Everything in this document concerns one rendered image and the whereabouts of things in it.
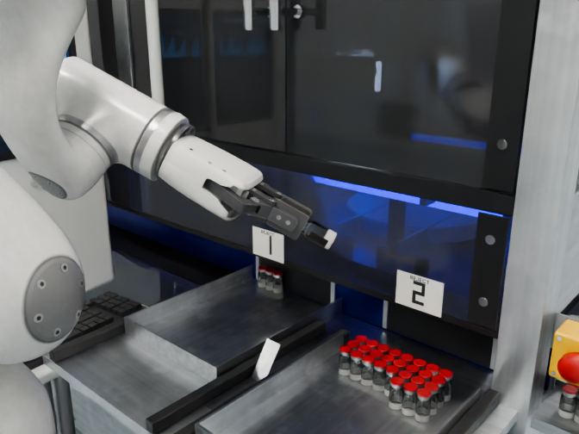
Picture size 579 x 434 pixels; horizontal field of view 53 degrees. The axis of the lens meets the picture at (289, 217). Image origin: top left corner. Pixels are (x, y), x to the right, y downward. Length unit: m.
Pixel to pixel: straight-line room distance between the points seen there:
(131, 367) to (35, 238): 0.60
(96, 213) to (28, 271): 1.02
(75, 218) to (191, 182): 0.85
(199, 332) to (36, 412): 0.58
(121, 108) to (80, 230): 0.83
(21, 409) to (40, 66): 0.31
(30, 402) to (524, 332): 0.66
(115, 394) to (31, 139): 0.50
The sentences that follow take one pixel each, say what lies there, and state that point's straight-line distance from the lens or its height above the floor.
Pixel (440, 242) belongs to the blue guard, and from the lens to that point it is 0.93.
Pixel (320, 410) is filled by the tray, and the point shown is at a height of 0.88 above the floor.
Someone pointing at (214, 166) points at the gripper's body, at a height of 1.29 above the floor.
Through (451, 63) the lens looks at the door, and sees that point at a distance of 0.89.
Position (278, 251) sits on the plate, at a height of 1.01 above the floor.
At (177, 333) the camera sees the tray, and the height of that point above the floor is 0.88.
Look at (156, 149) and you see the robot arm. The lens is 0.66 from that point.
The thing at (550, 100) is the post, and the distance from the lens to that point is 0.83.
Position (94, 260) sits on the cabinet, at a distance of 1.53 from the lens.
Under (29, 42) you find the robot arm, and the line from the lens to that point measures 0.61.
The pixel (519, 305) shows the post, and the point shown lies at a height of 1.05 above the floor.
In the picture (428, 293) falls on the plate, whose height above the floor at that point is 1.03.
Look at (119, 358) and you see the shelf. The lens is 1.09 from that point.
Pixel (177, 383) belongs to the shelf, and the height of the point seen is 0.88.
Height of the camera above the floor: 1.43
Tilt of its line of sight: 18 degrees down
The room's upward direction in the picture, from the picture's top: straight up
